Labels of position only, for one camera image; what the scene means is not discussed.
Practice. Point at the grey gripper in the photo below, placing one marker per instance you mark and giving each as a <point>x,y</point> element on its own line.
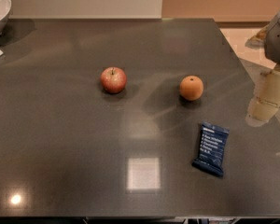
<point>278,39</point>

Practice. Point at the orange fruit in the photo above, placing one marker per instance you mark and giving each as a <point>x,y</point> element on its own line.
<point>191,88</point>

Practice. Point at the dark blue snack bar wrapper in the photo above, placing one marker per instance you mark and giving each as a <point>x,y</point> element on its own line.
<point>211,149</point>

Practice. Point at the red apple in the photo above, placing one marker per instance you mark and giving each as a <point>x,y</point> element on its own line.
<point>113,80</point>

